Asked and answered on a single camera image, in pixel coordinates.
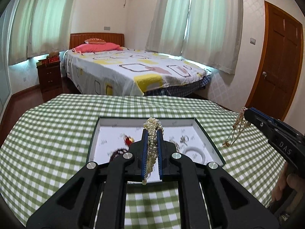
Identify gold coin chain necklace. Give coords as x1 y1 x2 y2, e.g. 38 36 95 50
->
222 106 251 148

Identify red tassel charm with beads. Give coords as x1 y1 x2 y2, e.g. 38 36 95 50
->
124 135 134 147

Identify pearl necklace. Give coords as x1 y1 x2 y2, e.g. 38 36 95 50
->
142 117 165 186

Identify green white jewelry box tray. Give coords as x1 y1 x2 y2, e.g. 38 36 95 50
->
86 116 226 185

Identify person's right hand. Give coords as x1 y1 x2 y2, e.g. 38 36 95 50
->
271 162 302 202

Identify brown wooden door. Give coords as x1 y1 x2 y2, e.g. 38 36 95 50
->
246 2 303 120

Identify white jade bangle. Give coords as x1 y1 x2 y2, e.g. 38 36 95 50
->
182 146 206 164

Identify gold pearl flower brooch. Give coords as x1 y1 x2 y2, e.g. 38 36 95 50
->
171 141 180 152

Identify silver flower brooch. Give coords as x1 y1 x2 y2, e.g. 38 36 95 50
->
180 135 189 145

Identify green checkered tablecloth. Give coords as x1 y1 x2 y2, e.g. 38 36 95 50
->
1 94 284 225

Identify right white curtain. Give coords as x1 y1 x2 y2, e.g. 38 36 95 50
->
145 0 243 74

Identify white curtain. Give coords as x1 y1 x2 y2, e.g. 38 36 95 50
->
145 0 243 74
8 0 75 66

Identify bed with patterned sheet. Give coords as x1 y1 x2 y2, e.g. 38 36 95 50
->
64 48 212 97

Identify dark wooden nightstand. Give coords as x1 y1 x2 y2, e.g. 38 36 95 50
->
37 61 63 102

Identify red items on nightstand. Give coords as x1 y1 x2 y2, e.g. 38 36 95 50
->
36 52 60 66

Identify pink pillow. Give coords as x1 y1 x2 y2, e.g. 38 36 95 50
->
72 42 123 54

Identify orange patterned pillow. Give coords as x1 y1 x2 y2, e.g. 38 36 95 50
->
84 38 107 44

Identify wooden headboard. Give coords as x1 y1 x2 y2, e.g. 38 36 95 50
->
69 33 125 49

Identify left white curtain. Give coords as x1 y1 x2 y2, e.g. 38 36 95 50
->
8 0 75 66

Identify dark red bead bracelet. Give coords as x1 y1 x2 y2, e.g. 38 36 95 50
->
108 148 129 161

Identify wall light switch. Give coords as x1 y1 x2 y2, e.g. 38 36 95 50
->
250 38 256 45

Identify wall socket above headboard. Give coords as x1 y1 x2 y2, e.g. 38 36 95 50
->
104 26 111 31

